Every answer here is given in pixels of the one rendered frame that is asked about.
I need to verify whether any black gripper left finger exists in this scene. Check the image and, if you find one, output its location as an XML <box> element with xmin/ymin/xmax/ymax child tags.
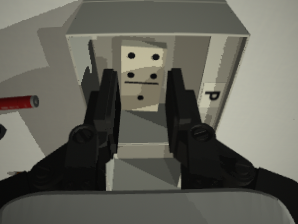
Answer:
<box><xmin>0</xmin><ymin>69</ymin><xmax>121</xmax><ymax>209</ymax></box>

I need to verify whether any grey open-top bin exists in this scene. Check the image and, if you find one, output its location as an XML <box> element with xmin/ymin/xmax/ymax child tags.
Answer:
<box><xmin>66</xmin><ymin>0</ymin><xmax>251</xmax><ymax>191</ymax></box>

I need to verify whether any beige domino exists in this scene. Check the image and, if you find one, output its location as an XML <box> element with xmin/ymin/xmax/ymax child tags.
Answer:
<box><xmin>121</xmin><ymin>40</ymin><xmax>167</xmax><ymax>111</ymax></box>

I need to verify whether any black hex nut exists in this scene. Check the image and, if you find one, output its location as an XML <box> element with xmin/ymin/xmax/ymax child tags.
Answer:
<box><xmin>0</xmin><ymin>124</ymin><xmax>7</xmax><ymax>140</ymax></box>

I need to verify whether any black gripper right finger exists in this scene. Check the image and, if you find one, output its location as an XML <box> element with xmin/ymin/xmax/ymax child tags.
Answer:
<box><xmin>165</xmin><ymin>68</ymin><xmax>298</xmax><ymax>224</ymax></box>

